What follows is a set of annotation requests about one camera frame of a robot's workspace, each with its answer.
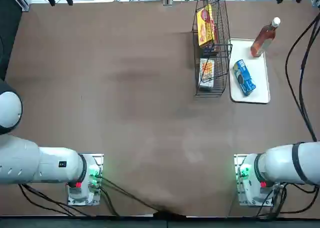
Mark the white plastic tray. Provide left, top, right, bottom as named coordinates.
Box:
left=229, top=38, right=271, bottom=104

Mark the black base cable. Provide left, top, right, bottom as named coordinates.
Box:
left=98, top=175, right=187, bottom=217
left=254, top=182, right=320, bottom=218

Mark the red tea bottle white cap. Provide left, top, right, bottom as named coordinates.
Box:
left=250, top=17, right=282, bottom=58

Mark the blue Oreo cookie box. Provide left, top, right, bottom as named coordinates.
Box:
left=232, top=59, right=257, bottom=97

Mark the yellow Nabati wafer box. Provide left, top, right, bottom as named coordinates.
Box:
left=196, top=4, right=216, bottom=48

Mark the white Franzzi biscuit box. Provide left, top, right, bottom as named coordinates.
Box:
left=198, top=58, right=216, bottom=88

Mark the black wire shelf rack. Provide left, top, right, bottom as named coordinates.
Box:
left=191, top=0, right=233, bottom=98

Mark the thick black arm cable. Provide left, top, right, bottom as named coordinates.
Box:
left=284, top=11, right=320, bottom=142
left=299, top=22, right=320, bottom=140

